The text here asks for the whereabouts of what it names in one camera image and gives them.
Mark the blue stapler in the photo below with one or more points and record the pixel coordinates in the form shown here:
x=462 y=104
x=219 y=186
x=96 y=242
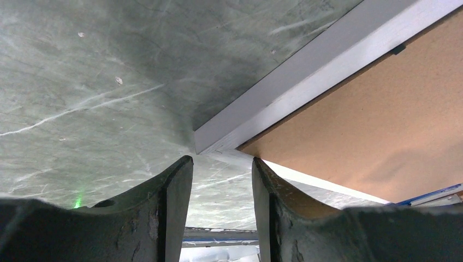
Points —
x=433 y=195

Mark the brown backing board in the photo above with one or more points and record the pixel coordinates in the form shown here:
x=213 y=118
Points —
x=392 y=130

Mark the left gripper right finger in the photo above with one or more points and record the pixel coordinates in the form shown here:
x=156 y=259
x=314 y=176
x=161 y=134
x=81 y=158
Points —
x=292 y=226

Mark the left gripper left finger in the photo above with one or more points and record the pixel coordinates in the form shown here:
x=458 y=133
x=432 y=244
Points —
x=145 y=223

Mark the white picture frame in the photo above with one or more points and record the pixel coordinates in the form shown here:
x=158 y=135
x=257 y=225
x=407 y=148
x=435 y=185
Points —
x=368 y=32

